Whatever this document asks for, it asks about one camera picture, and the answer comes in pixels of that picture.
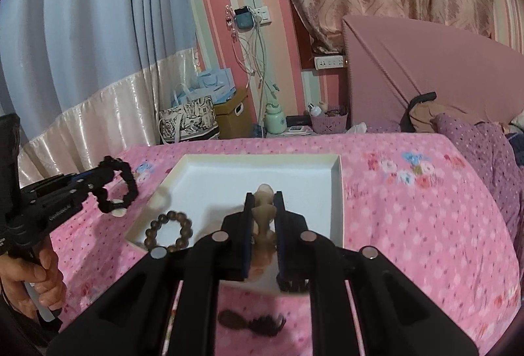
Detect white wall socket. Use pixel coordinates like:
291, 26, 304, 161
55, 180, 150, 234
250, 6, 271, 27

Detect white charging cables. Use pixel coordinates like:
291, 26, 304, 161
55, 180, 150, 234
235, 28, 279, 94

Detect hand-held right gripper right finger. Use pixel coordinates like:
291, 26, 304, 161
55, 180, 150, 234
274, 191, 479, 356

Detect pink floral bedsheet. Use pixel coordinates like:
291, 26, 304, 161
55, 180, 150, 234
18, 132, 524, 356

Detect brown wooden bead bracelet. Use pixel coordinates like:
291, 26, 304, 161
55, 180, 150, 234
144, 209, 194, 254

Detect pink plastic basket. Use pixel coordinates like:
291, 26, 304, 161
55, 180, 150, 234
310, 106, 348, 134

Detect light blue gift bags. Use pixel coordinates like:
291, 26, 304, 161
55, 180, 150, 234
174, 67, 236, 105

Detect black braided bracelet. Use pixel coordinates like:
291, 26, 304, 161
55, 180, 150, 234
91, 156, 139, 217

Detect brown bead cord charm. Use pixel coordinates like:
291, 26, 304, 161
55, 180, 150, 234
218, 309, 287, 336

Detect cream satin curtain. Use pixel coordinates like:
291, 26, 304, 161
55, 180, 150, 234
18, 49, 201, 188

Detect cream scrunchie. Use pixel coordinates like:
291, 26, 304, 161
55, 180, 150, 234
250, 183, 277, 285

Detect black strap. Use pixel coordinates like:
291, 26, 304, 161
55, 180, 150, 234
401, 92, 437, 131

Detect brown cloth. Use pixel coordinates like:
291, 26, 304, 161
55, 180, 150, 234
409, 102, 484, 133

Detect light blue curtain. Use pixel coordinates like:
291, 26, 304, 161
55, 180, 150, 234
0, 0, 197, 144

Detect purple dotted pillow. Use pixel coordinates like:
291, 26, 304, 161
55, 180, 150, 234
436, 113, 524, 234

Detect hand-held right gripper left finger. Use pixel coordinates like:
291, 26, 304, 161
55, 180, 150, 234
45, 192, 254, 356

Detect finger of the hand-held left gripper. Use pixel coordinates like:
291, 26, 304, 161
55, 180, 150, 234
22, 171, 102, 198
28, 185, 108, 214

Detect black white printed tote bag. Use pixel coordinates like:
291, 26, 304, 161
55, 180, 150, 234
159, 96, 219, 144

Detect yellow brown storage box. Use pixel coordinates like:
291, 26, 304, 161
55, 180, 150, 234
214, 88, 251, 139

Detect white tray box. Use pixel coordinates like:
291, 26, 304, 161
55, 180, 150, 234
125, 153, 344, 296

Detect person's left hand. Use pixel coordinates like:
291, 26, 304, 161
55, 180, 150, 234
0, 241, 67, 320

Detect white power strip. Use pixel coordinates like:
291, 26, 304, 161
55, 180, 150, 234
314, 56, 345, 69

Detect green bottle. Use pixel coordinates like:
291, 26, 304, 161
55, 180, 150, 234
264, 91, 287, 134

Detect pink hanging ornament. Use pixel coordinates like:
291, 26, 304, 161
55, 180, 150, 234
225, 5, 239, 47

